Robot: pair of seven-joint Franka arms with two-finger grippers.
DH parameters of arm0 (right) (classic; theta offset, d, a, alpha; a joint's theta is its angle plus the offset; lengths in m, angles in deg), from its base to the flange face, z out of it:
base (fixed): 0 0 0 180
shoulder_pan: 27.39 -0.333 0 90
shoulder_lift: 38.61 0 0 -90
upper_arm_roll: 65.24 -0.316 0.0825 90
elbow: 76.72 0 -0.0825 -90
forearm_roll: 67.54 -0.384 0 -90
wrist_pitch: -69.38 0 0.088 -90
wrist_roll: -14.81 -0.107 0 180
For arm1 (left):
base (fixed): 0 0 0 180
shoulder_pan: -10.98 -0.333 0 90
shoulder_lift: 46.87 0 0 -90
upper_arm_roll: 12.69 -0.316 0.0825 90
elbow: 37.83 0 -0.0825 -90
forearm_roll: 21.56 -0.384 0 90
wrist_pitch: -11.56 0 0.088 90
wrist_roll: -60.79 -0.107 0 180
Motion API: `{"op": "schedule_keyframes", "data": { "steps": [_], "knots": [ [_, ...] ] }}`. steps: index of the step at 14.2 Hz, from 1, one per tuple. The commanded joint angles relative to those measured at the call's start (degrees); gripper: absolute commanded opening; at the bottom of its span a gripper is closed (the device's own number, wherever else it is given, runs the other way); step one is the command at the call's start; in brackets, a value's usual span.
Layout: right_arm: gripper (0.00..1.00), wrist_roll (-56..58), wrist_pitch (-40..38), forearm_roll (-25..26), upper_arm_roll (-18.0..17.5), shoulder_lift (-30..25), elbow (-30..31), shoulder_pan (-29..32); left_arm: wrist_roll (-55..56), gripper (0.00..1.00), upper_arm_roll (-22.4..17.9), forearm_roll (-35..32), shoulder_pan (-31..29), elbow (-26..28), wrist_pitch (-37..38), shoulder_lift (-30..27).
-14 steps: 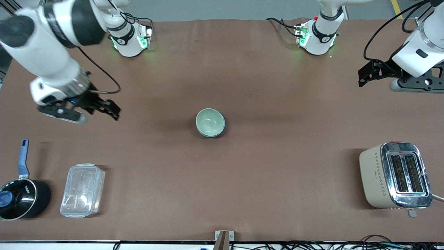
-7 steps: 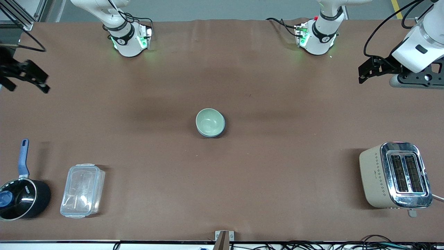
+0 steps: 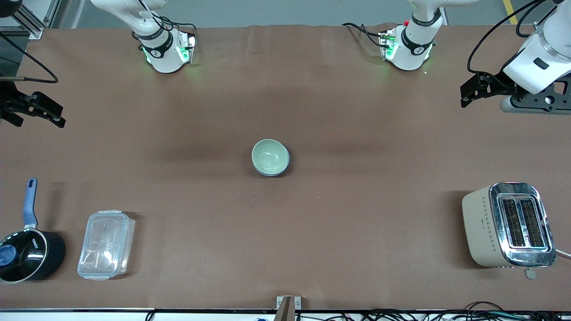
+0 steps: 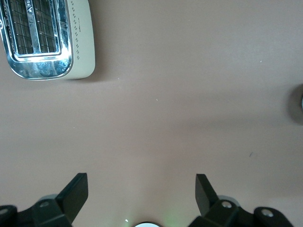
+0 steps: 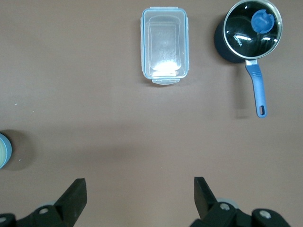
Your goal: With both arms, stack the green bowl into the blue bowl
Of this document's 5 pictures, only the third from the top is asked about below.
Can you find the beige and chrome toaster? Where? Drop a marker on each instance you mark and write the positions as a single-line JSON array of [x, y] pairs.
[[484, 227]]

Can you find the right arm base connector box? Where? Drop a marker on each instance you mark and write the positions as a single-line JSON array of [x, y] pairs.
[[187, 48]]

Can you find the clear plastic food container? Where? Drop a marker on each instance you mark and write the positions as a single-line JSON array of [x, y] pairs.
[[106, 245]]

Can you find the green bowl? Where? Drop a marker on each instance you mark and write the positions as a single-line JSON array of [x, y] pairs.
[[270, 156]]

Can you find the glass lid with blue knob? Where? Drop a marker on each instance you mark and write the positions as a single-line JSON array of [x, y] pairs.
[[30, 255]]

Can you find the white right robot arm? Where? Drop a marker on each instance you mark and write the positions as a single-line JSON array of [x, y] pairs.
[[165, 60]]

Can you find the aluminium frame profile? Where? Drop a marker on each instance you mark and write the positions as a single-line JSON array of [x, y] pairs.
[[31, 22]]

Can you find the grey metal edge bracket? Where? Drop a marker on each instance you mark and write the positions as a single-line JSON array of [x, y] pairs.
[[298, 302]]

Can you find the blue bowl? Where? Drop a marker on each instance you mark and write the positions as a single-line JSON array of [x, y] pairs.
[[270, 175]]

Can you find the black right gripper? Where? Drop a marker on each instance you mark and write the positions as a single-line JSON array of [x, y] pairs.
[[10, 103]]

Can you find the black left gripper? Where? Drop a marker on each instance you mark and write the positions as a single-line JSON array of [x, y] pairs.
[[498, 84]]

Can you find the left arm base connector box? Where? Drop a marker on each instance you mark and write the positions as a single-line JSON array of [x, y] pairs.
[[387, 44]]

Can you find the brown post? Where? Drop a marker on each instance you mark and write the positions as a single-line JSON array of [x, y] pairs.
[[285, 310]]

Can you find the brown table cover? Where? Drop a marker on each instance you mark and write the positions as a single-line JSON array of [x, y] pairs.
[[285, 232]]

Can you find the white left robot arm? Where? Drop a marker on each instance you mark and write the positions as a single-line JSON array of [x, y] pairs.
[[539, 67]]

